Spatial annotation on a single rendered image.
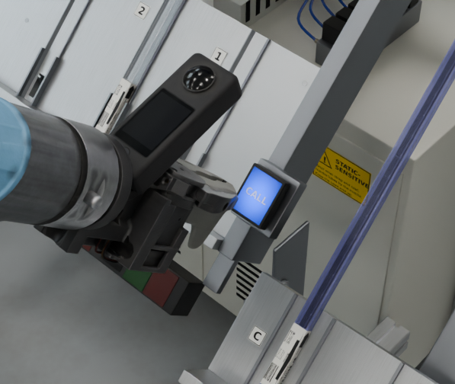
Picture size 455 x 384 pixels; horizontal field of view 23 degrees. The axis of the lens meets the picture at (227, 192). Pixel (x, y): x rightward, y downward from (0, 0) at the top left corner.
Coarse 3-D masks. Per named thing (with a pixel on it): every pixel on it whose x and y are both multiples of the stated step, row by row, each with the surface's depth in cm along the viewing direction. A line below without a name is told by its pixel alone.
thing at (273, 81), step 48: (0, 0) 126; (48, 0) 123; (96, 0) 120; (144, 0) 117; (192, 0) 114; (0, 48) 125; (48, 48) 122; (96, 48) 119; (192, 48) 113; (240, 48) 111; (48, 96) 121; (96, 96) 118; (144, 96) 115; (288, 96) 107; (240, 144) 109
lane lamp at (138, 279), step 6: (126, 270) 115; (132, 270) 115; (126, 276) 115; (132, 276) 115; (138, 276) 114; (144, 276) 114; (150, 276) 114; (132, 282) 115; (138, 282) 114; (144, 282) 114; (138, 288) 114
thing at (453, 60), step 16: (448, 64) 92; (432, 80) 92; (448, 80) 91; (432, 96) 92; (416, 112) 92; (432, 112) 92; (416, 128) 92; (400, 144) 92; (416, 144) 93; (400, 160) 92; (384, 176) 93; (368, 192) 93; (384, 192) 92; (368, 208) 93; (352, 224) 93; (368, 224) 93; (352, 240) 93; (336, 256) 94; (352, 256) 94; (336, 272) 93; (320, 288) 94; (320, 304) 94; (304, 320) 94
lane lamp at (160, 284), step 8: (168, 272) 113; (152, 280) 113; (160, 280) 113; (168, 280) 113; (176, 280) 112; (152, 288) 113; (160, 288) 113; (168, 288) 112; (152, 296) 113; (160, 296) 113; (160, 304) 113
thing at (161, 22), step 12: (168, 0) 114; (180, 0) 114; (168, 12) 114; (156, 24) 114; (168, 24) 115; (156, 36) 114; (144, 48) 115; (132, 60) 115; (144, 60) 115; (132, 72) 115
